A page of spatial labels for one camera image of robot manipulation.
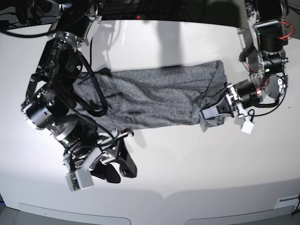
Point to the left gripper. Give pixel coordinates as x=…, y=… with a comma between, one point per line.
x=237, y=99

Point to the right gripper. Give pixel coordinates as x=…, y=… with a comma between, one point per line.
x=83, y=139

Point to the grey long-sleeve T-shirt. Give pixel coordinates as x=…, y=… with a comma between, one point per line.
x=161, y=97

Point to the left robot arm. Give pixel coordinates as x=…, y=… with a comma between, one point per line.
x=265, y=59

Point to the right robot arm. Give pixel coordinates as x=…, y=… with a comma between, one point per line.
x=64, y=97

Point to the black power strip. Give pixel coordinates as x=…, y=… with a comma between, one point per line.
x=133, y=16

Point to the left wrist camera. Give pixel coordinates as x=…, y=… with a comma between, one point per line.
x=247, y=126

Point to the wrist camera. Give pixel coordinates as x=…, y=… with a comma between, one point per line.
x=79, y=180
x=247, y=126

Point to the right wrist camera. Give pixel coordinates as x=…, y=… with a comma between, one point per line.
x=79, y=180

